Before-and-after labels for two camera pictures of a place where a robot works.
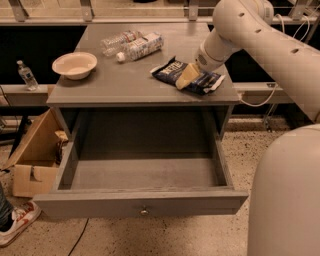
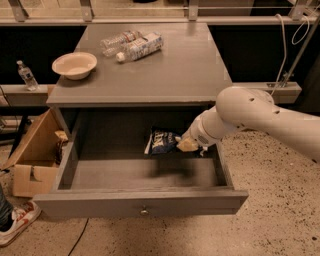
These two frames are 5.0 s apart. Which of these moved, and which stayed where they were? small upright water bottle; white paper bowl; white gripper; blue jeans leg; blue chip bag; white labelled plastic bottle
Moved: white gripper; blue chip bag
Stayed: white paper bowl; blue jeans leg; small upright water bottle; white labelled plastic bottle
